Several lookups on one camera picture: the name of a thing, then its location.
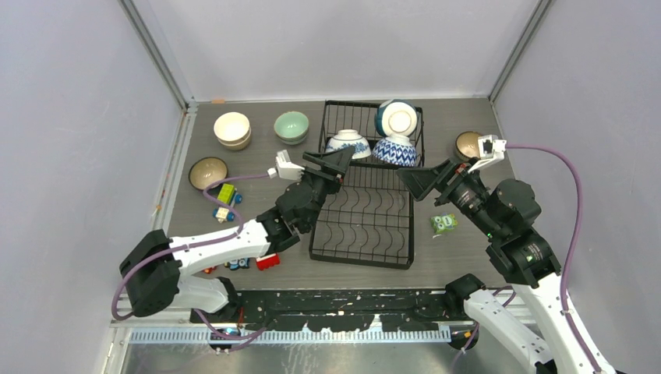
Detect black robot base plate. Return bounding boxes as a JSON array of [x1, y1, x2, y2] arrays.
[[203, 289, 473, 332]]

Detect dark blue glazed bowl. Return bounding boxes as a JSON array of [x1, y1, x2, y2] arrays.
[[188, 157, 228, 191]]

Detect red white toy block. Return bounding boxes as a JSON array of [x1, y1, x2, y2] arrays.
[[255, 253, 281, 271]]

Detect blue owl puzzle piece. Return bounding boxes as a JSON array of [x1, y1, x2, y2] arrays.
[[224, 258, 250, 271]]

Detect light green bowl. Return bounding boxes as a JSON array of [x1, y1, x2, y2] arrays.
[[274, 111, 309, 140]]

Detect beige bowl with flower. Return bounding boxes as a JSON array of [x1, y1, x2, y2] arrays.
[[213, 111, 251, 144]]

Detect black wire dish rack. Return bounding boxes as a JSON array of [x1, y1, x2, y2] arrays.
[[309, 100, 425, 270]]

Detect green owl puzzle piece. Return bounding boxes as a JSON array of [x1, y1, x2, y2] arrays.
[[429, 213, 458, 238]]

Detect white blue floral bowl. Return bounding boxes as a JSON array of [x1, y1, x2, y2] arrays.
[[325, 129, 372, 160]]

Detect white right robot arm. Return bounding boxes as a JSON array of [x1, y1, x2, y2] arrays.
[[397, 160, 616, 373]]

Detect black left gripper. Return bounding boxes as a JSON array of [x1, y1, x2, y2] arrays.
[[297, 146, 353, 231]]

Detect blue white zigzag bowl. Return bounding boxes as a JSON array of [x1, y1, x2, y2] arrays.
[[373, 133, 418, 167]]

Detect teal bowl white base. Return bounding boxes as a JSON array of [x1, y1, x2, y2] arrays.
[[374, 99, 418, 137]]

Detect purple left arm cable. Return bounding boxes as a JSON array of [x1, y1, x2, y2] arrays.
[[111, 172, 277, 353]]

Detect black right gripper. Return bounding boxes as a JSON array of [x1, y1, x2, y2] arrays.
[[395, 153, 501, 237]]

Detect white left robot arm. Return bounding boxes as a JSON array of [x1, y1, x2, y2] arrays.
[[111, 146, 355, 323]]

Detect black patterned rim bowl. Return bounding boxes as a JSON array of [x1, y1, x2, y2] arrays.
[[454, 131, 482, 161]]

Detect toy truck with green block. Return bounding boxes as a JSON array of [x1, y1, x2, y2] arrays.
[[214, 183, 243, 223]]

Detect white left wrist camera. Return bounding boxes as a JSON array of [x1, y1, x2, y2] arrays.
[[275, 150, 305, 181]]

